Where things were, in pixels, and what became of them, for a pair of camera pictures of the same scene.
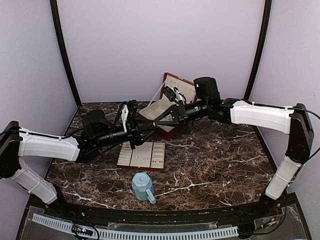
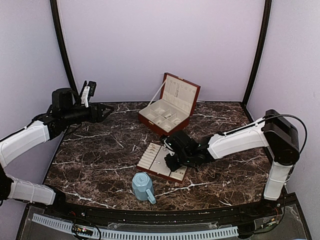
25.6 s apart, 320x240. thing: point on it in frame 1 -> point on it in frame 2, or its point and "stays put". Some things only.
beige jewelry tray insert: (149, 155) -> (153, 161)
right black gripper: (178, 113) -> (172, 165)
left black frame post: (55, 19) stays put
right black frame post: (263, 38) stays put
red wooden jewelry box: (155, 110) stays put
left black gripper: (135, 133) -> (100, 108)
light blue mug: (143, 187) stays put
